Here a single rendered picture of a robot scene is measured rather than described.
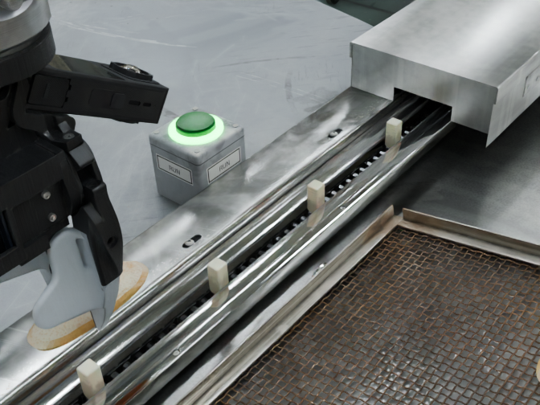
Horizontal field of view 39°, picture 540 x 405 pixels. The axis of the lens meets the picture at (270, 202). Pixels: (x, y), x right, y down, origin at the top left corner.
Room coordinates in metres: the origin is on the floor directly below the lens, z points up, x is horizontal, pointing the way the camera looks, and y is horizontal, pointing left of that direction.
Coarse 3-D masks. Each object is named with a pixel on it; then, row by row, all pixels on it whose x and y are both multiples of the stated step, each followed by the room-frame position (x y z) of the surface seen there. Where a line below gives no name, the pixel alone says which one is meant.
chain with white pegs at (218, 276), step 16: (400, 128) 0.68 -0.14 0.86; (368, 160) 0.66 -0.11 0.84; (352, 176) 0.63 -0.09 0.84; (320, 192) 0.57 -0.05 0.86; (336, 192) 0.60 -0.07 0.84; (288, 224) 0.55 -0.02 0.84; (272, 240) 0.54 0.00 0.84; (256, 256) 0.52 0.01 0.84; (208, 272) 0.47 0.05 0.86; (224, 272) 0.47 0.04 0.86; (240, 272) 0.50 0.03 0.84; (192, 304) 0.45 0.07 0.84; (176, 320) 0.44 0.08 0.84; (160, 336) 0.42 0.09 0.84; (144, 352) 0.41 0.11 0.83; (80, 368) 0.36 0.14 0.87; (96, 368) 0.36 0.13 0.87; (112, 368) 0.39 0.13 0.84; (96, 384) 0.36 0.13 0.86; (80, 400) 0.36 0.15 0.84
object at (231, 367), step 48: (384, 240) 0.47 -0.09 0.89; (480, 240) 0.45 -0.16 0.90; (336, 288) 0.42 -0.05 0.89; (384, 288) 0.41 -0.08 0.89; (528, 288) 0.39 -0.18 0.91; (288, 336) 0.37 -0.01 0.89; (432, 336) 0.35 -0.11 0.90; (480, 336) 0.34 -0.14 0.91; (240, 384) 0.33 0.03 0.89; (384, 384) 0.31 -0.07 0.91; (480, 384) 0.30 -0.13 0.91
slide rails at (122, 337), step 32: (416, 96) 0.77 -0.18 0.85; (384, 128) 0.70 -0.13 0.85; (416, 128) 0.70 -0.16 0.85; (352, 160) 0.64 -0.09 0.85; (384, 160) 0.64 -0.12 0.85; (288, 192) 0.59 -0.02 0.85; (352, 192) 0.59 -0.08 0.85; (256, 224) 0.55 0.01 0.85; (224, 256) 0.50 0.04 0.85; (192, 288) 0.46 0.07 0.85; (224, 288) 0.46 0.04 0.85; (128, 320) 0.43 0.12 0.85; (160, 320) 0.43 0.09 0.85; (192, 320) 0.43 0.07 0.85; (96, 352) 0.40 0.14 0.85; (160, 352) 0.39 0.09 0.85; (64, 384) 0.37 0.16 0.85; (128, 384) 0.36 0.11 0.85
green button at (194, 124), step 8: (192, 112) 0.66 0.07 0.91; (200, 112) 0.66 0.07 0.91; (184, 120) 0.65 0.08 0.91; (192, 120) 0.64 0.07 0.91; (200, 120) 0.64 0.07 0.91; (208, 120) 0.64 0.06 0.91; (176, 128) 0.64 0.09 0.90; (184, 128) 0.63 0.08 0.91; (192, 128) 0.63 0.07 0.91; (200, 128) 0.63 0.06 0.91; (208, 128) 0.63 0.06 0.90; (184, 136) 0.63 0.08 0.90; (192, 136) 0.62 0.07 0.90; (200, 136) 0.62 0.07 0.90
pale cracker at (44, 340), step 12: (132, 264) 0.41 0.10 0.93; (144, 264) 0.41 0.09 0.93; (120, 276) 0.39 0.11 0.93; (132, 276) 0.40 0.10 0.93; (144, 276) 0.40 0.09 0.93; (120, 288) 0.38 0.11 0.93; (132, 288) 0.38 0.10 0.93; (120, 300) 0.37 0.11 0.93; (60, 324) 0.35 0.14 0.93; (72, 324) 0.35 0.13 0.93; (84, 324) 0.35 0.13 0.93; (36, 336) 0.34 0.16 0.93; (48, 336) 0.34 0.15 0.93; (60, 336) 0.34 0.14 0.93; (72, 336) 0.34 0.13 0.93; (36, 348) 0.34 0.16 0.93; (48, 348) 0.34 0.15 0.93
